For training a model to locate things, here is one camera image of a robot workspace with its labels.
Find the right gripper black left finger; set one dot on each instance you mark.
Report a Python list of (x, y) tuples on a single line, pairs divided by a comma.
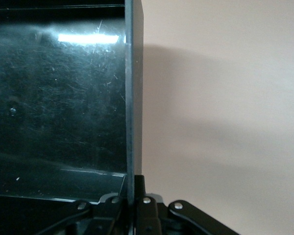
[(105, 220)]

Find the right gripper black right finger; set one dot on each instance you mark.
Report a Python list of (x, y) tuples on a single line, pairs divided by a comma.
[(147, 215)]

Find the black rectangular box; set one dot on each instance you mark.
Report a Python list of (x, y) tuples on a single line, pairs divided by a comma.
[(63, 98)]

